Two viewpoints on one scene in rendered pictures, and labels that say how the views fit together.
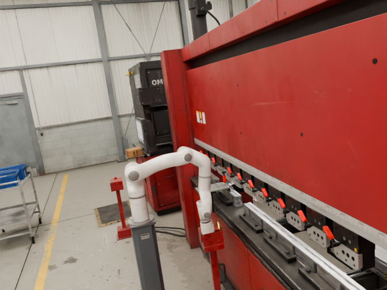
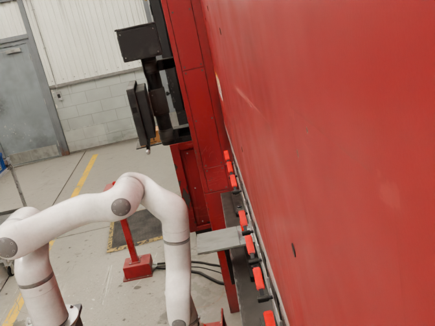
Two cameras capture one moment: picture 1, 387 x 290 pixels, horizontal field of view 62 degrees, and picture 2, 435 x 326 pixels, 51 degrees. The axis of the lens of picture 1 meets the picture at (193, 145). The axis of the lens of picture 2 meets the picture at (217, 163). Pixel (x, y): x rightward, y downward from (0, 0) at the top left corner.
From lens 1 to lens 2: 116 cm
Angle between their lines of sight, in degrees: 15
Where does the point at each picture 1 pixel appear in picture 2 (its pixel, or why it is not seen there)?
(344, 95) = (367, 206)
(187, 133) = (210, 113)
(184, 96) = (199, 42)
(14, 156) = (25, 129)
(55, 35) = not seen: outside the picture
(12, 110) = (15, 61)
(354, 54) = not seen: outside the picture
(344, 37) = not seen: outside the picture
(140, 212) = (40, 313)
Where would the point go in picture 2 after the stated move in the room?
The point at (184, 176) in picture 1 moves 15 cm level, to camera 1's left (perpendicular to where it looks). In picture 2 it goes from (210, 192) to (187, 195)
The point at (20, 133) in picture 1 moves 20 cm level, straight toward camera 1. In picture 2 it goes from (30, 95) to (28, 96)
